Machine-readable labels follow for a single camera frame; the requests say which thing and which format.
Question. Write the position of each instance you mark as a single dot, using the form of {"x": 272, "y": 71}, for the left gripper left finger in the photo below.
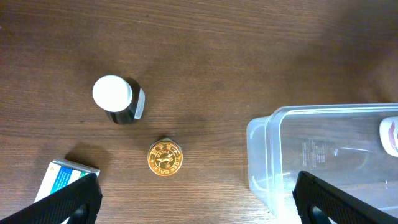
{"x": 78, "y": 202}

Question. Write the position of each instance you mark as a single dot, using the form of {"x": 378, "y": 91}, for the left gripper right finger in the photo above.
{"x": 318, "y": 201}

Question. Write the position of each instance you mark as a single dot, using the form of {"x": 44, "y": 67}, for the white spray bottle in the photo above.
{"x": 388, "y": 135}

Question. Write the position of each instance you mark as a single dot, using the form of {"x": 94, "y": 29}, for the gold lid balm jar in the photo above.
{"x": 165, "y": 157}

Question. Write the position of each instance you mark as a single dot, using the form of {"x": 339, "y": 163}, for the clear plastic container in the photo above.
{"x": 339, "y": 144}

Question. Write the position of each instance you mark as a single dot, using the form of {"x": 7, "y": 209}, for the dark bottle white cap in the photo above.
{"x": 122, "y": 98}

